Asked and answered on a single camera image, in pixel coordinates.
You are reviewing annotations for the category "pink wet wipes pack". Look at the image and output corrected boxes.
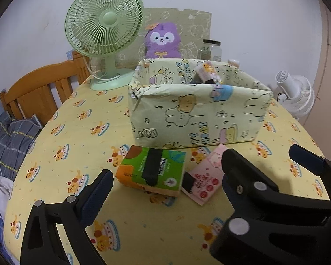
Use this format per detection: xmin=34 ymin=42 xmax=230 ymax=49
xmin=181 ymin=144 xmax=227 ymax=206

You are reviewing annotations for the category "green tissue pack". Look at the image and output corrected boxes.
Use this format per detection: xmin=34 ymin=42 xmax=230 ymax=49
xmin=116 ymin=145 xmax=186 ymax=197

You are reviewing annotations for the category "cartoon bear tissue pack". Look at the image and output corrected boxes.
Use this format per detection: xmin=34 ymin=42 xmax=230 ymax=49
xmin=196 ymin=61 xmax=223 ymax=84

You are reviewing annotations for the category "beige door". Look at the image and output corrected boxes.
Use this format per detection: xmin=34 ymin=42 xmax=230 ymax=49
xmin=301 ymin=0 xmax=331 ymax=156

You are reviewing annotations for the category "white standing fan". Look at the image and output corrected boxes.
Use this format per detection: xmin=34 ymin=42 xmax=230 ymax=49
xmin=276 ymin=71 xmax=315 ymax=120

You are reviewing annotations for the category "white cloth on bed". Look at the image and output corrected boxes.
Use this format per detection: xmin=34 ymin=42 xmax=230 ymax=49
xmin=0 ymin=176 xmax=13 ymax=199

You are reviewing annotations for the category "blue plaid pillow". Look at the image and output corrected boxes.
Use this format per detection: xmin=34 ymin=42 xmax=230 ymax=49
xmin=0 ymin=111 xmax=42 ymax=181

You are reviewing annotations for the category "cotton swab container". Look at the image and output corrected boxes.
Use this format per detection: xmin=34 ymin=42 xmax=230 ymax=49
xmin=228 ymin=59 xmax=240 ymax=68

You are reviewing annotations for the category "wooden bed headboard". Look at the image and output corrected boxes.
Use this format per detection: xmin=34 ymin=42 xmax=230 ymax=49
xmin=0 ymin=50 xmax=89 ymax=125

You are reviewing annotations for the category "glass jar red lid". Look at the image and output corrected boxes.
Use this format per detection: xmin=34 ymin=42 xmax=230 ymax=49
xmin=197 ymin=39 xmax=222 ymax=62

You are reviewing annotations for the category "patterned fabric storage box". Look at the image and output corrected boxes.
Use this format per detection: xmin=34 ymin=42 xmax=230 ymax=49
xmin=128 ymin=58 xmax=273 ymax=148

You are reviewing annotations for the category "green cartoon patterned board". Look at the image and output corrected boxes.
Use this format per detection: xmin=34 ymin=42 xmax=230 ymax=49
xmin=115 ymin=8 xmax=212 ymax=69

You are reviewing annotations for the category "purple plush bunny toy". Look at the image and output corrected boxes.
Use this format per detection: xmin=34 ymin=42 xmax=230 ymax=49
xmin=145 ymin=22 xmax=181 ymax=59

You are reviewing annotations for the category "green desk fan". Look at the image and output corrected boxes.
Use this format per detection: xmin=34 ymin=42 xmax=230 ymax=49
xmin=64 ymin=0 xmax=143 ymax=91

